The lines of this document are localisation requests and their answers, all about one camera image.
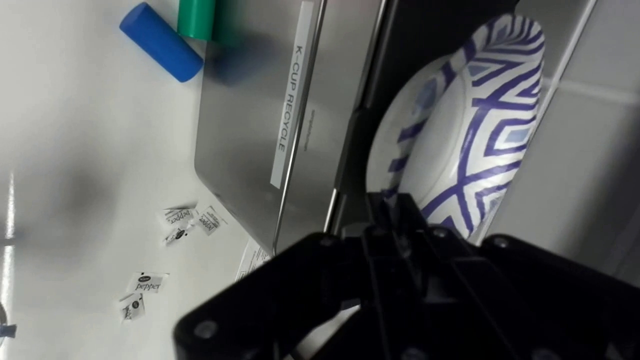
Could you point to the silver K-cup recycle bin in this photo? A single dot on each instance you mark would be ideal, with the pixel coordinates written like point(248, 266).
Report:
point(260, 121)

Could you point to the white printed packet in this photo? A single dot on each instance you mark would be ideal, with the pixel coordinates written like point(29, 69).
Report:
point(149, 281)
point(130, 307)
point(177, 234)
point(209, 220)

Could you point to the blue cylinder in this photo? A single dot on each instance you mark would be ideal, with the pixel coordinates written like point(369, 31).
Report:
point(160, 41)

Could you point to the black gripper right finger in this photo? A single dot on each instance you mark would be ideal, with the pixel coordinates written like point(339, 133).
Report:
point(440, 251)

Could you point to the white plate with blue items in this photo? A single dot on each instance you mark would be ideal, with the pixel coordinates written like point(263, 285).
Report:
point(460, 133)

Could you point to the green cylinder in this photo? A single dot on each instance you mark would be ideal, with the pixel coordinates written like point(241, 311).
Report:
point(194, 19)

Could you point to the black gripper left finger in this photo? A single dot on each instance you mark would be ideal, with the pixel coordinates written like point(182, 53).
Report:
point(380, 226)

